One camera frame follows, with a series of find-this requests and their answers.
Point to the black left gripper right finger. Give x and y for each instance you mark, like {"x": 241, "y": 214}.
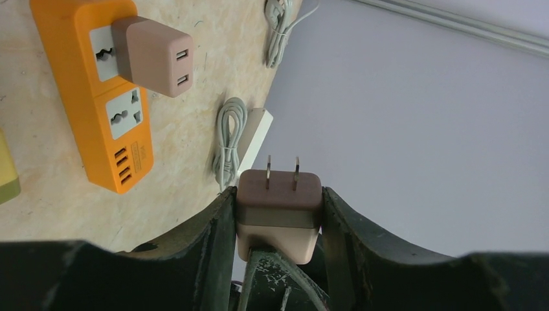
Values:
{"x": 369, "y": 268}

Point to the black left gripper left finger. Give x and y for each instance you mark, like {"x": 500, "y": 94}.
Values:
{"x": 187, "y": 268}

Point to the pink plug adapter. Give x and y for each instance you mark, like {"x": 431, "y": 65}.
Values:
{"x": 153, "y": 55}
{"x": 282, "y": 209}

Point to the orange power strip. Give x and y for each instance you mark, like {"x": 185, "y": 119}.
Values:
{"x": 108, "y": 115}

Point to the yellow plug adapter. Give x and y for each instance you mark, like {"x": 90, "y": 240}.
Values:
{"x": 10, "y": 185}

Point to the white power strip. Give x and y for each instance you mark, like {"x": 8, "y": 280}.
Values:
{"x": 258, "y": 124}

